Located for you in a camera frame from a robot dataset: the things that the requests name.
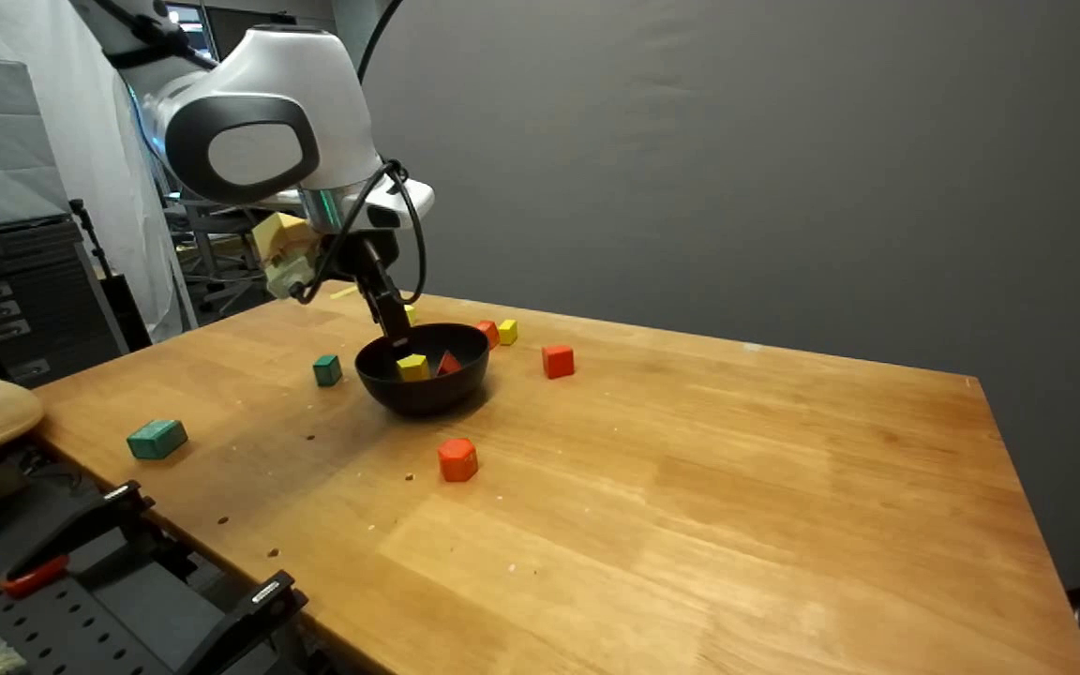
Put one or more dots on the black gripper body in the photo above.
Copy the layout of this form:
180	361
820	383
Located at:
358	256

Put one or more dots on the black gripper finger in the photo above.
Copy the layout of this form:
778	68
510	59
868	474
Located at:
400	322
376	301

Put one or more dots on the red triangular block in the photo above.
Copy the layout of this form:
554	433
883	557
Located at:
448	364

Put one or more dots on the teal green cube block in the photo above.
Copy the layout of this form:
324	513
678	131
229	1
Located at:
326	371

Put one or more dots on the large red rectangular block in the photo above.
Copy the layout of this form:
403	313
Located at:
488	333

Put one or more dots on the thin yellow block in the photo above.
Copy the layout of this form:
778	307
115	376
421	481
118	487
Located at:
509	333

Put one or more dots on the small red cube block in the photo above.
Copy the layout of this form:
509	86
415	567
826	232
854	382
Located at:
460	461

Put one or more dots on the dark red block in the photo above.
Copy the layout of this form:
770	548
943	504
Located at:
561	361

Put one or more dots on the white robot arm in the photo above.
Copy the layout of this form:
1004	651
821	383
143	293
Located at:
280	114

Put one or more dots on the black round bowl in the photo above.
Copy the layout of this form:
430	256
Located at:
424	398

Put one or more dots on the black office chair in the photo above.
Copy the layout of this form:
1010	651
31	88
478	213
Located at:
203	268

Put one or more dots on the white curtain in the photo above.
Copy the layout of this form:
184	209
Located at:
90	152

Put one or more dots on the black drawer cabinet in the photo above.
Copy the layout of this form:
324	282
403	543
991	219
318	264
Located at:
16	301

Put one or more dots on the grey panel box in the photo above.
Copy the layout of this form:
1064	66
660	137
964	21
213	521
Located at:
1	137

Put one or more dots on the grey fabric backdrop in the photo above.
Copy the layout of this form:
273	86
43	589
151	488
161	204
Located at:
751	164

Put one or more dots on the black pegboard bench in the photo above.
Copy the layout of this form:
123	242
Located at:
103	626

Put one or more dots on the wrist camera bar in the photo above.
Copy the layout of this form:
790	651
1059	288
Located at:
394	199

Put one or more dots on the yellow cream wrist mount block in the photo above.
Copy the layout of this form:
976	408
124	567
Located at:
283	249

